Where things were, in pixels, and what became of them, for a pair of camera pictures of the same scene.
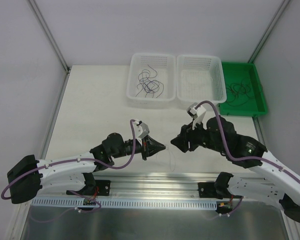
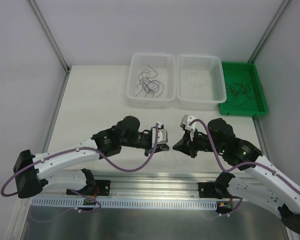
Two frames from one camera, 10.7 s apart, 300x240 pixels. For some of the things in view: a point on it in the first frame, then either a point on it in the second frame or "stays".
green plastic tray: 245,93 stays
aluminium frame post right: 268,31 stays
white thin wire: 167,147 -> 175,152
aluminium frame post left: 61,59 stays
